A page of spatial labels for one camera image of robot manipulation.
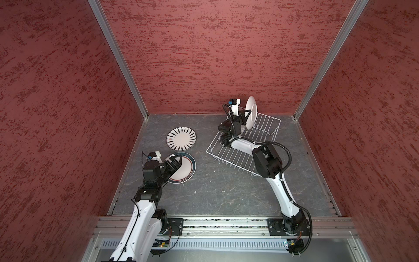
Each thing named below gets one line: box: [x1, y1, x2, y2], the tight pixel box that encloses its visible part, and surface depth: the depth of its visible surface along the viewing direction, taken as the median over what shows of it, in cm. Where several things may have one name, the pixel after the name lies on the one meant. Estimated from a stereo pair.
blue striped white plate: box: [165, 126, 197, 152], surface depth 109 cm
